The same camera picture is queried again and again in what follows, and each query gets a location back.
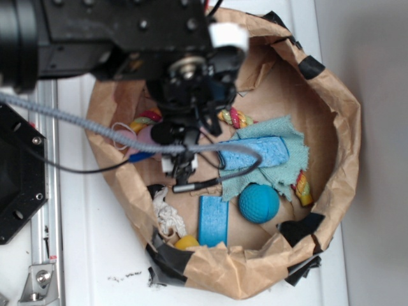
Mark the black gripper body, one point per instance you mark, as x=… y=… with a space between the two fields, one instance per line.
x=190 y=90

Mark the pink plush bunny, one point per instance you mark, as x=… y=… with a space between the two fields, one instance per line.
x=143 y=136

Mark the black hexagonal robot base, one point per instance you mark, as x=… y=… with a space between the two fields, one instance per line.
x=23 y=177

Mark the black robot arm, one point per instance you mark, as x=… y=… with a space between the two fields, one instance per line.
x=112 y=40

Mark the blue sponge on cloth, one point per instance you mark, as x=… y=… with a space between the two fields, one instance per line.
x=272 y=149

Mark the blue foam block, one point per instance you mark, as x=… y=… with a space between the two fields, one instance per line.
x=213 y=221

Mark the teal cloth rag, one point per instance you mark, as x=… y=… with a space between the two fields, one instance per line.
x=281 y=177

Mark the blue dimpled ball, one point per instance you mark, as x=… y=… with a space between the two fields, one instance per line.
x=259 y=203

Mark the brown paper bag bin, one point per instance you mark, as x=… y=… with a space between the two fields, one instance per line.
x=279 y=79

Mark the yellow ball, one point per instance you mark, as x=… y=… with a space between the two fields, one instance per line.
x=186 y=242

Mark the white plastic tray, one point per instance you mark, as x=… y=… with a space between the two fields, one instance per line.
x=104 y=263

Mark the multicolour twisted rope toy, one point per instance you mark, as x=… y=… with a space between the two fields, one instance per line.
x=236 y=119

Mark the aluminium extrusion rail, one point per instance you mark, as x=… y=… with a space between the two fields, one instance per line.
x=46 y=226

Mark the metal corner bracket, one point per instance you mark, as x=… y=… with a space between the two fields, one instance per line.
x=41 y=286

